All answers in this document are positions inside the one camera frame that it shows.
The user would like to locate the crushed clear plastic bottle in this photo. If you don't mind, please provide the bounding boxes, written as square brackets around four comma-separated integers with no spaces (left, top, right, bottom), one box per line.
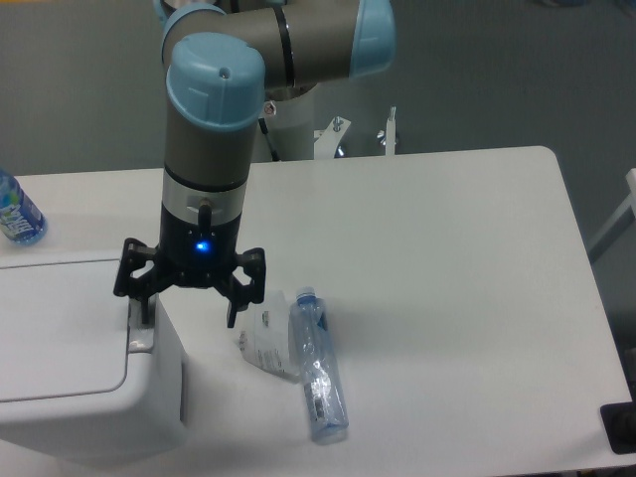
[289,286,349,445]

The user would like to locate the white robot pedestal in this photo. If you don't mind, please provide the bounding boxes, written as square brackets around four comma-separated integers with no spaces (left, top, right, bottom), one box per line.
[251,83,317,163]

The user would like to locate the white metal base frame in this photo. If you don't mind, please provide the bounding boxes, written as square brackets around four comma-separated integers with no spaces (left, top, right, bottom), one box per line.
[313,105,398,160]

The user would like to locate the black cable on pedestal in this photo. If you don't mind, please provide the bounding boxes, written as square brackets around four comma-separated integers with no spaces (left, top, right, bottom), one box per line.
[257,116,280,163]

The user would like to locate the black clamp at table edge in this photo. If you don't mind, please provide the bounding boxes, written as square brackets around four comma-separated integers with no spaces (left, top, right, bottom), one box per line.
[600,401,635,455]

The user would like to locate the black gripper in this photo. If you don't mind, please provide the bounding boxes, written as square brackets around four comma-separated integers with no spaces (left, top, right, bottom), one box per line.
[113,208,265,328]

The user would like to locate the white push-lid trash can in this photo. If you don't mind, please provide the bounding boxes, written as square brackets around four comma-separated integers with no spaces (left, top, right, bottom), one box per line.
[1,256,187,461]

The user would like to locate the white plastic wrapper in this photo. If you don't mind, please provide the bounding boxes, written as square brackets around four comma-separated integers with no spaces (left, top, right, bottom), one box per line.
[238,290,299,383]

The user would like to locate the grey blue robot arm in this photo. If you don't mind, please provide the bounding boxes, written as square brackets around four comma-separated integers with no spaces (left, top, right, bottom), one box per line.
[114,1,397,327]

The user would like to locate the white frame at right edge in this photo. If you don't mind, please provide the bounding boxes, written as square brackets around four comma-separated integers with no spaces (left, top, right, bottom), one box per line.
[587,168,635,263]

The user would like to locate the blue labelled water bottle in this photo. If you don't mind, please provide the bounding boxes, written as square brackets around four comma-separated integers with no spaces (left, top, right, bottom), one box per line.
[1,170,48,245]

